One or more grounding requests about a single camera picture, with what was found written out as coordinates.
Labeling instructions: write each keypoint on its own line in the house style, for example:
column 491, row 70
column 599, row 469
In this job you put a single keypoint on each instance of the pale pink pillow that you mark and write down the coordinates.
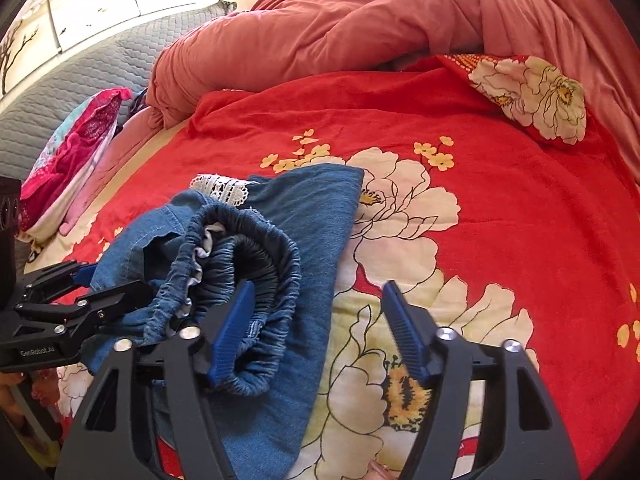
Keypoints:
column 122, row 150

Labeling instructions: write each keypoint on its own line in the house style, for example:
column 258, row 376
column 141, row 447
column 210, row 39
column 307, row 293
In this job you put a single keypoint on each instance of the tree print wardrobe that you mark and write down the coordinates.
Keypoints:
column 90, row 0

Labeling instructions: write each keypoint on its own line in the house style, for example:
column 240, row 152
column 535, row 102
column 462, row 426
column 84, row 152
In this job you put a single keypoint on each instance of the magenta patterned pillow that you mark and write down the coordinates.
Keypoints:
column 75, row 155

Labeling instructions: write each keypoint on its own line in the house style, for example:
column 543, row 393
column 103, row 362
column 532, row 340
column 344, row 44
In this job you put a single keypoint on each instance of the beige bed sheet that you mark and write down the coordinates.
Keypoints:
column 150, row 157

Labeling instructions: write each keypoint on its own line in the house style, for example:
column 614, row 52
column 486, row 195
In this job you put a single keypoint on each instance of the salmon pink duvet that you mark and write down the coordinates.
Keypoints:
column 325, row 20

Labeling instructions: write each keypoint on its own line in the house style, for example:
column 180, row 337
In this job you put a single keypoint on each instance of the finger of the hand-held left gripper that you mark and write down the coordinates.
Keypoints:
column 110, row 302
column 60, row 277

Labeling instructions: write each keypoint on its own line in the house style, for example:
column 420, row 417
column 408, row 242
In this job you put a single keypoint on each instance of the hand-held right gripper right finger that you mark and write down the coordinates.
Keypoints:
column 405, row 332

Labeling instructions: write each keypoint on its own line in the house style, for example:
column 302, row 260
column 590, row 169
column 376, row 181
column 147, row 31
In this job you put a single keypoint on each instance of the red floral blanket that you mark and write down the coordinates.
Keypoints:
column 500, row 185

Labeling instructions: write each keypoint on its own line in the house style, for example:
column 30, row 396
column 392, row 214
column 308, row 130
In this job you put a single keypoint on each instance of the blue denim pants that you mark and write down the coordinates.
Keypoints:
column 310, row 210

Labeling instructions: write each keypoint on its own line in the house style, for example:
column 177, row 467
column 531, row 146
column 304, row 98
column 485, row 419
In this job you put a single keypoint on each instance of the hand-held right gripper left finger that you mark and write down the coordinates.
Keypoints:
column 235, row 330

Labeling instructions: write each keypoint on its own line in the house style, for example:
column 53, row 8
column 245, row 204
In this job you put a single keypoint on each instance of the grey quilted headboard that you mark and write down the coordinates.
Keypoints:
column 100, row 65

